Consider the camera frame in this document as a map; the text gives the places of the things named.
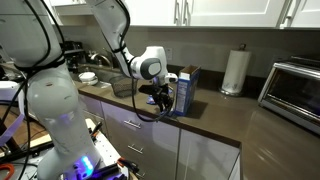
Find blue sachet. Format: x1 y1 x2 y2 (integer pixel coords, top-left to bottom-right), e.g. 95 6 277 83
168 109 175 117
146 96 156 105

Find white lower cabinet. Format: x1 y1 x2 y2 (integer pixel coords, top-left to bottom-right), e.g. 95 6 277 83
80 95 241 180

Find chrome sink faucet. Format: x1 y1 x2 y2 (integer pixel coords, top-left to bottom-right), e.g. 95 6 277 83
90 53 113 68

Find white upper cabinets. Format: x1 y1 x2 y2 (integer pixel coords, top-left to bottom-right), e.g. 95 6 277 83
46 0 320 30

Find white bowl in sink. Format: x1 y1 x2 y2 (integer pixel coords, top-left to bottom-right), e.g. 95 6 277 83
78 72 98 85

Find white paper towel roll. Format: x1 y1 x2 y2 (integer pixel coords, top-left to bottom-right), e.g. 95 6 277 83
220 43 251 96

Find robot base table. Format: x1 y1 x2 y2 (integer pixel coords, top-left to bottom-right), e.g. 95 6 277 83
1 122 134 180

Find black wire mesh basket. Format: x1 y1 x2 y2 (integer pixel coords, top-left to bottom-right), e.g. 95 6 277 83
110 75 137 98

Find blue cardboard food box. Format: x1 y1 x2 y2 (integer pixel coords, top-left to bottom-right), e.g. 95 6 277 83
175 65 201 116

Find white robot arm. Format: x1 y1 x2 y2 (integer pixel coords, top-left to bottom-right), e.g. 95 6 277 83
0 0 178 180

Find cluttered dish rack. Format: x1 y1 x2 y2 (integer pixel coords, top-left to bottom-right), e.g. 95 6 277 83
61 41 86 70

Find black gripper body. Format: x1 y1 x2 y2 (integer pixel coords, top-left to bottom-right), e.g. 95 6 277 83
139 85 173 104

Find silver toaster oven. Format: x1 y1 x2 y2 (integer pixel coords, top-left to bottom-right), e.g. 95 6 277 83
258 55 320 134

